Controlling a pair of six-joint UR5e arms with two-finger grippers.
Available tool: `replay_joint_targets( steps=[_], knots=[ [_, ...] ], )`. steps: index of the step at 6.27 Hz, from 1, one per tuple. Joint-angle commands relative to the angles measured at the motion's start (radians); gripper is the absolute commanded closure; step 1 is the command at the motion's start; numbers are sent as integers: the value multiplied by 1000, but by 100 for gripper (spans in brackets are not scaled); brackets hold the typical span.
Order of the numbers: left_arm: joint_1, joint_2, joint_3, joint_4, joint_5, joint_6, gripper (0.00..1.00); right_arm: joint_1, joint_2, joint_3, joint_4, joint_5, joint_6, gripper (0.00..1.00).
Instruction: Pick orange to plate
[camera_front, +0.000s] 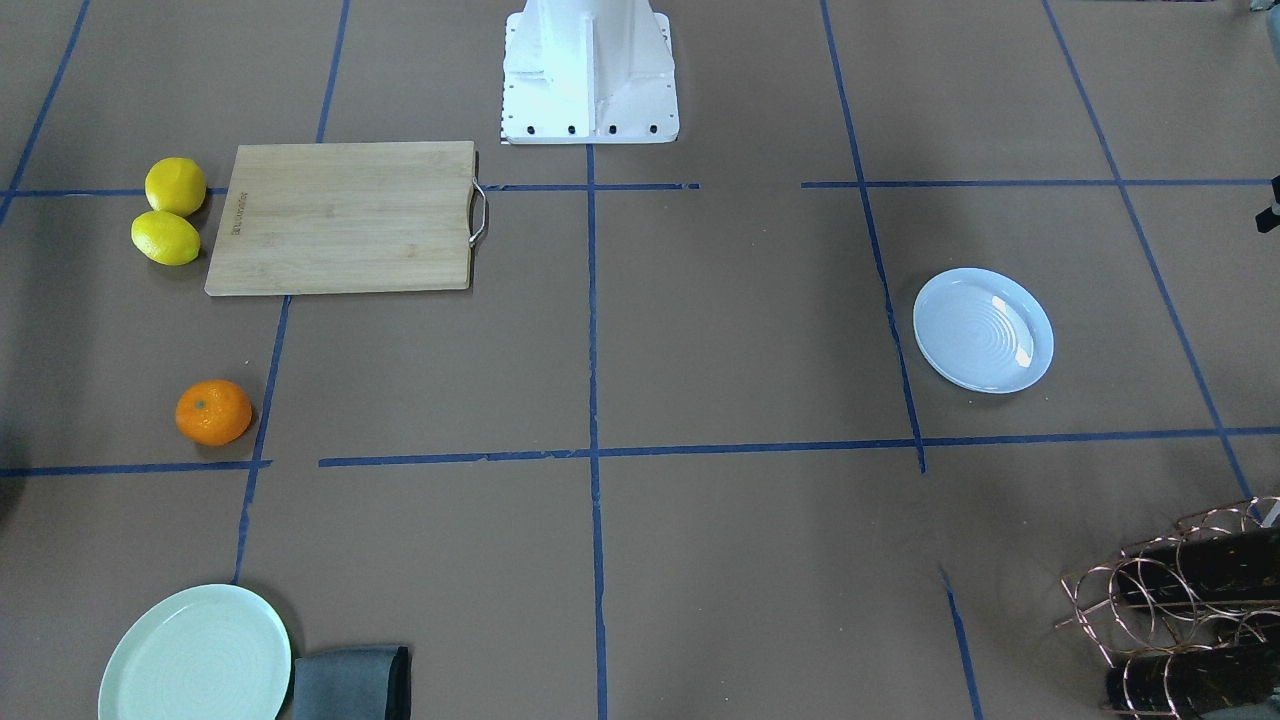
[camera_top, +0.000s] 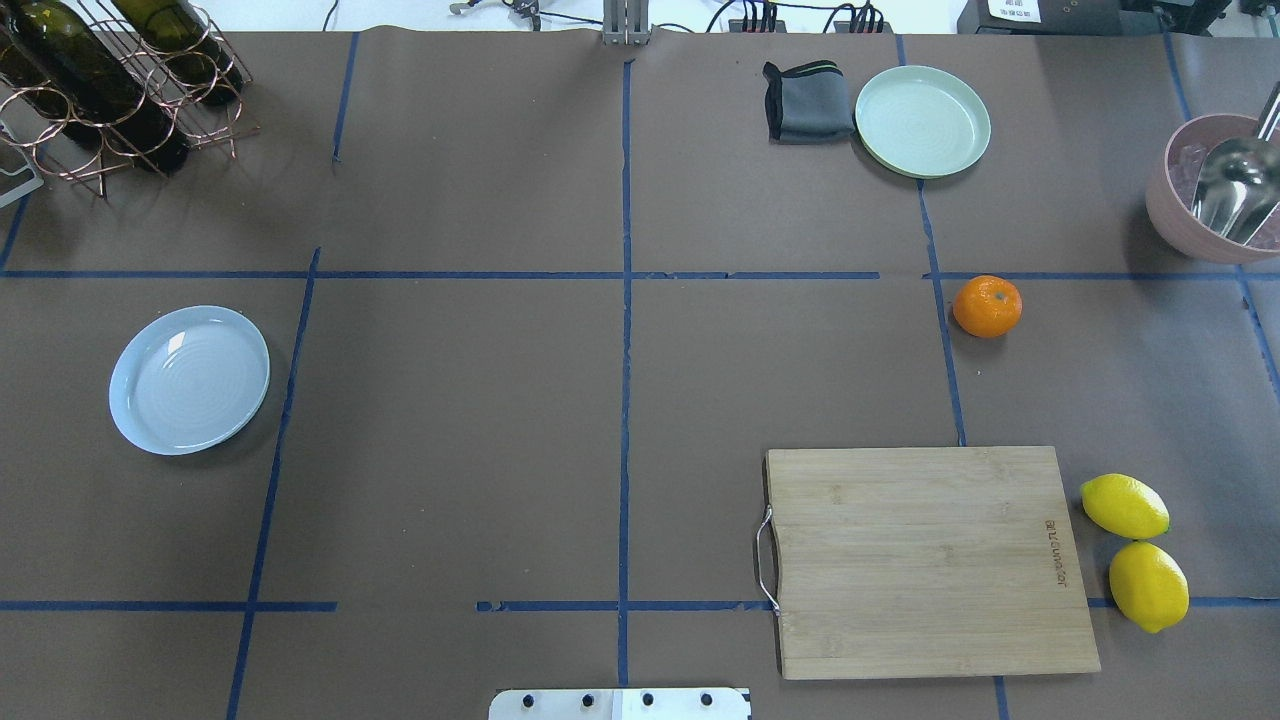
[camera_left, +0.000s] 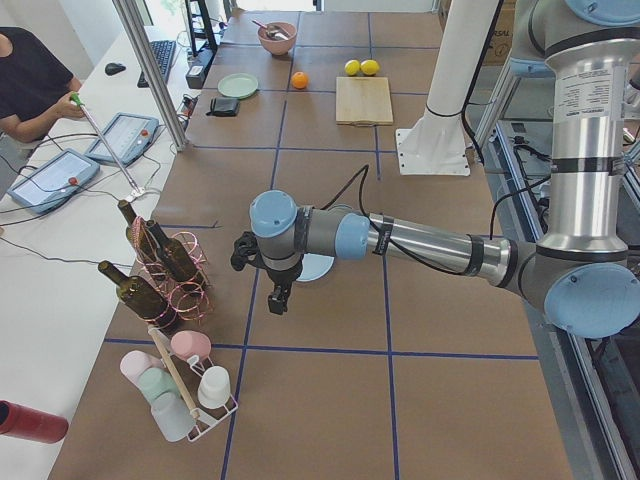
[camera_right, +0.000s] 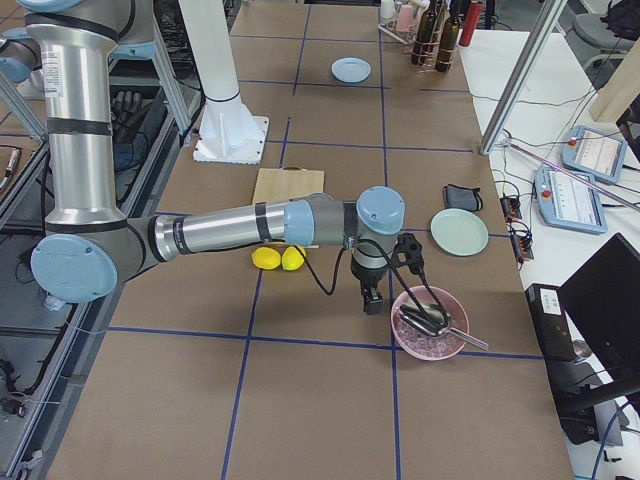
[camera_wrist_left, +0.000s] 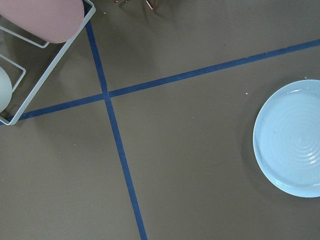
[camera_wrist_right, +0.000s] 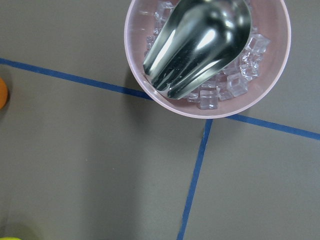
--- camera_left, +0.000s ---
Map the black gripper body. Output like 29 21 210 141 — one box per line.
266 262 303 296

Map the orange fruit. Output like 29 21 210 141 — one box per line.
290 71 309 90

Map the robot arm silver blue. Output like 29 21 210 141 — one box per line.
231 1 639 339

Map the light blue plate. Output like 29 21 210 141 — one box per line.
297 253 334 282

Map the green plate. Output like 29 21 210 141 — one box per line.
217 73 259 99

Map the pink cup upper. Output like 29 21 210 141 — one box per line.
170 330 211 360

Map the white cup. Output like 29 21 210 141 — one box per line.
198 365 231 409

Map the dark wine bottle middle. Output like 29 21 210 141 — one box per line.
146 219 199 282

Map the dark wine bottle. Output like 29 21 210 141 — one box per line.
98 260 176 328
117 200 157 264
146 219 199 282

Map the dark wine bottle front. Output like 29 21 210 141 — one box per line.
98 260 176 328

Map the dark wine bottle rear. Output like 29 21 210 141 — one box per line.
117 200 157 264

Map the mint green cup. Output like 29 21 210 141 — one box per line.
137 367 179 404

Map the grey cup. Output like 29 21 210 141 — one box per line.
150 392 196 442

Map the pale pink cup left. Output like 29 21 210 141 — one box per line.
120 350 164 386

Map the black folded pouch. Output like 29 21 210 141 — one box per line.
206 97 240 117

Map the wooden cutting board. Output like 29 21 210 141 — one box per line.
336 76 394 125

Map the teach pendant far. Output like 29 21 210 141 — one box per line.
102 112 159 166

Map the teach pendant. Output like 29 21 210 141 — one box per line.
102 112 159 166
8 149 100 214

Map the yellow lemon left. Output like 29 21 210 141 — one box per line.
344 59 361 76

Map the yellow lemon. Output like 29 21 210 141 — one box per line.
360 59 380 76
344 59 361 76

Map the black power strip box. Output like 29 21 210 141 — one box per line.
185 47 214 90

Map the yellow lemon right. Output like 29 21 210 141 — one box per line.
360 59 380 76

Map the pink bowl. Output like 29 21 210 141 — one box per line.
257 22 297 56

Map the metal scoop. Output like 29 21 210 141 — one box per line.
253 20 291 40

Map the teach pendant near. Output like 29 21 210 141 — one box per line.
8 149 100 214

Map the black keyboard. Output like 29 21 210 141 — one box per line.
149 40 177 83

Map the black computer mouse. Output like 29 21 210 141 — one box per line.
104 62 126 76

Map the red cylinder bottle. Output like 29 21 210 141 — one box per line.
1 400 69 444

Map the cardboard box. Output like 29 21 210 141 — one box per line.
437 0 517 66

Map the person in black shirt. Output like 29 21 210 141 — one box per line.
1 27 84 144

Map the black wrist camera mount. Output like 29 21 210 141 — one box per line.
230 231 259 271

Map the copper wire bottle rack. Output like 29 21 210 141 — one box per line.
136 217 213 324

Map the white wire cup rack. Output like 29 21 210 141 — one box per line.
148 328 238 443

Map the green handled reach stick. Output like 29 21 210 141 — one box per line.
70 92 146 201

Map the aluminium frame post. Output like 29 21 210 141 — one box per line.
112 0 188 152

